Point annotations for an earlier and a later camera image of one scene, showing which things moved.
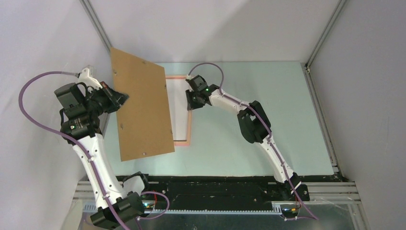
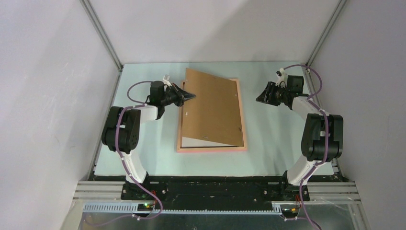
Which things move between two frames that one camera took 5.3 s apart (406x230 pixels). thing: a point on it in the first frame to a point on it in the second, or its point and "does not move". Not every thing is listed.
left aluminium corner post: x=93 y=17 does not move
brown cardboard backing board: x=143 y=122 to x=213 y=113
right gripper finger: x=189 y=99 to x=274 y=101
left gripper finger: x=118 y=98 to x=185 y=96
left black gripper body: x=100 y=102 to x=172 y=96
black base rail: x=217 y=193 does not move
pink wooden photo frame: x=187 y=143 to x=181 y=149
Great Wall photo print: x=179 y=113 to x=188 y=142
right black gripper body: x=197 y=103 to x=281 y=93
